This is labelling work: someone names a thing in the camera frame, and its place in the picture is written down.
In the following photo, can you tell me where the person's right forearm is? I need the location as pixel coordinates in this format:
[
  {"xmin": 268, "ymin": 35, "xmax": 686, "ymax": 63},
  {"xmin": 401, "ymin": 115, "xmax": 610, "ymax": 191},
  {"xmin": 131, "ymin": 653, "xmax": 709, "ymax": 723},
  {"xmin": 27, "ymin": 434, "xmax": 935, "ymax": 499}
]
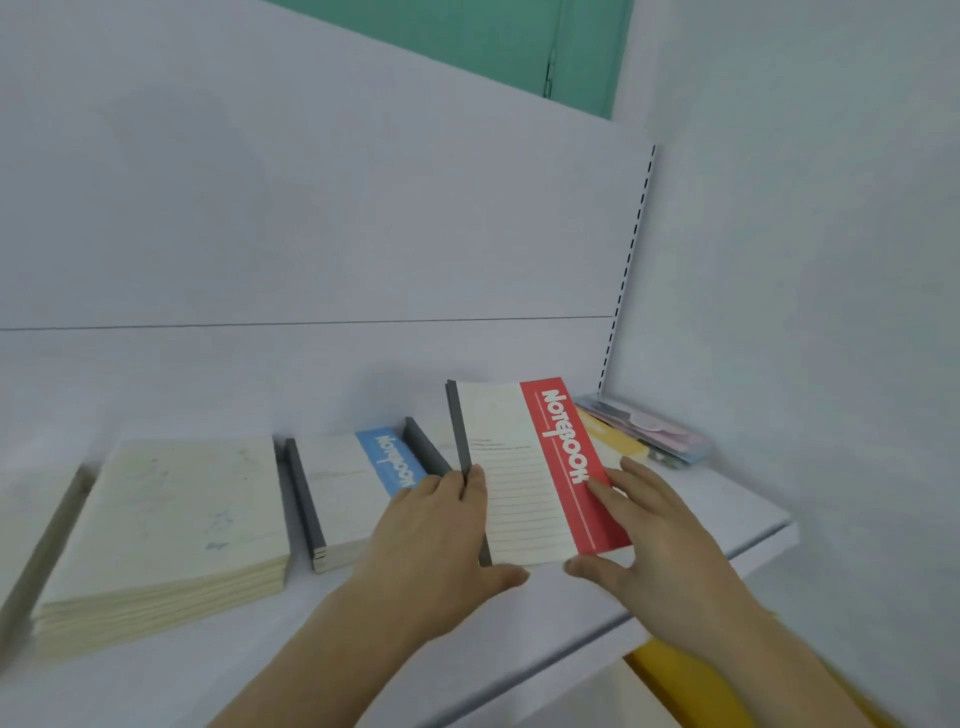
[{"xmin": 697, "ymin": 611, "xmax": 875, "ymax": 728}]

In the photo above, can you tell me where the stack of cream notebooks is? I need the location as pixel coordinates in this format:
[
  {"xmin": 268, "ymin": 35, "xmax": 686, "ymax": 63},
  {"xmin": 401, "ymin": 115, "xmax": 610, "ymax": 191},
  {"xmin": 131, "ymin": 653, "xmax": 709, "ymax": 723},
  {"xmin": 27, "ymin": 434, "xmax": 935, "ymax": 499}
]
[{"xmin": 29, "ymin": 434, "xmax": 294, "ymax": 663}]

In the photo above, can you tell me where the red-striped white notebook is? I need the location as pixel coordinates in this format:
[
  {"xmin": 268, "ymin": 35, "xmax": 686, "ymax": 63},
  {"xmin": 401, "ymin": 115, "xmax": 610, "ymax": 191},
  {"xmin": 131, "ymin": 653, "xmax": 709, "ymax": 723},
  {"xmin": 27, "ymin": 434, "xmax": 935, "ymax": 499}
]
[
  {"xmin": 446, "ymin": 377, "xmax": 635, "ymax": 569},
  {"xmin": 404, "ymin": 417, "xmax": 459, "ymax": 481}
]

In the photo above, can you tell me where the blue-striped white notebook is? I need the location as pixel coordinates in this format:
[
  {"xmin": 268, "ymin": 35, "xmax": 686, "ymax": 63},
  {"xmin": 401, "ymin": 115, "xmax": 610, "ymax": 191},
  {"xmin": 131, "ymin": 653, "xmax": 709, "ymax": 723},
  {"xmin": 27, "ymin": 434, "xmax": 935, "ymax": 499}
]
[{"xmin": 284, "ymin": 427, "xmax": 451, "ymax": 575}]

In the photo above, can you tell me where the yellow plastic bin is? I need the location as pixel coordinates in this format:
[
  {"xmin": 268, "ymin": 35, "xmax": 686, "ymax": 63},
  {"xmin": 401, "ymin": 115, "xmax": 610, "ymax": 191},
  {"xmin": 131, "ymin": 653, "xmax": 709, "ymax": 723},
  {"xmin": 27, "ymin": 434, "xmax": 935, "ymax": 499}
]
[{"xmin": 622, "ymin": 637, "xmax": 901, "ymax": 728}]

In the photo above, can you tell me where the white shelf back panel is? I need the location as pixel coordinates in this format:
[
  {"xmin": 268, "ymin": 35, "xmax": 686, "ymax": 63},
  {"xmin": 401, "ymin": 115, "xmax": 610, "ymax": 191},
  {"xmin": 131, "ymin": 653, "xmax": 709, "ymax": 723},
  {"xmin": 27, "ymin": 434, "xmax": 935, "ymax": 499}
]
[{"xmin": 0, "ymin": 0, "xmax": 658, "ymax": 481}]

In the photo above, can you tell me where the pink packets bundle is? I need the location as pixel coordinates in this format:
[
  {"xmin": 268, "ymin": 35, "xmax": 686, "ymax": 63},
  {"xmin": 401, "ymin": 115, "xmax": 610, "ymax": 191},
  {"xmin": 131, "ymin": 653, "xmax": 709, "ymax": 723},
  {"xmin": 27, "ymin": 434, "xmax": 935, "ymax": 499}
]
[{"xmin": 575, "ymin": 395, "xmax": 715, "ymax": 470}]

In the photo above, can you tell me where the plain cream notebook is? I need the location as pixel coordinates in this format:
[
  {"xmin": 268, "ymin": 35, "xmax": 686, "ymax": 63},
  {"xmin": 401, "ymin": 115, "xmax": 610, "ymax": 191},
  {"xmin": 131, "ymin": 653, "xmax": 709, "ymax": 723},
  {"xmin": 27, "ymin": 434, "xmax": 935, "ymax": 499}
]
[{"xmin": 0, "ymin": 464, "xmax": 99, "ymax": 669}]

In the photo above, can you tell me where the person's left hand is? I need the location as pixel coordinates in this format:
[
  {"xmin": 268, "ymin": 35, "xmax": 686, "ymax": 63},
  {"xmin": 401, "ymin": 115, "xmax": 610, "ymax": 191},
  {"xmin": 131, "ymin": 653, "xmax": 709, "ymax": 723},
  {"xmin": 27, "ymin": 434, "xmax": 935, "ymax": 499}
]
[{"xmin": 348, "ymin": 464, "xmax": 530, "ymax": 648}]

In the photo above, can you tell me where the person's right hand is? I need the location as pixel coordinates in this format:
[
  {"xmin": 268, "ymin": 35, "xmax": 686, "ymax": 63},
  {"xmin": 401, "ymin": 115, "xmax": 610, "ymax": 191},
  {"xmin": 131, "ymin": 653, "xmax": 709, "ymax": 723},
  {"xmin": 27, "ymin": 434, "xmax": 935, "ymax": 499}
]
[{"xmin": 562, "ymin": 457, "xmax": 768, "ymax": 655}]

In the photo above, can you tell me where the green door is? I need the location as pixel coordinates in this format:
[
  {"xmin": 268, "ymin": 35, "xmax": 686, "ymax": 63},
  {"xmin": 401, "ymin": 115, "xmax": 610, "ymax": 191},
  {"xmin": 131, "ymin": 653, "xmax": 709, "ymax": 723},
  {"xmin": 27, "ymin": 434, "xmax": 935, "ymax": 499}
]
[{"xmin": 262, "ymin": 0, "xmax": 635, "ymax": 121}]

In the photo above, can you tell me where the yellow-striped white notebook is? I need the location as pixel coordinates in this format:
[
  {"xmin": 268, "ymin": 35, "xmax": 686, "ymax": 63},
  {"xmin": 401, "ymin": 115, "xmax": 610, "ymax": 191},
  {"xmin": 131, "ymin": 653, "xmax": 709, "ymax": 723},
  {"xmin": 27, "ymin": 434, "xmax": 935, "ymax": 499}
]
[{"xmin": 575, "ymin": 408, "xmax": 650, "ymax": 489}]

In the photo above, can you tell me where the white slotted shelf upright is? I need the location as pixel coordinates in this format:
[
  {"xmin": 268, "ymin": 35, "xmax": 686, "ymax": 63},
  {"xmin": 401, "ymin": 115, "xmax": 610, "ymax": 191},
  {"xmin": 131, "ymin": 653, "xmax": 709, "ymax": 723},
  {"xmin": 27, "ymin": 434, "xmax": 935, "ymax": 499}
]
[{"xmin": 596, "ymin": 143, "xmax": 660, "ymax": 395}]

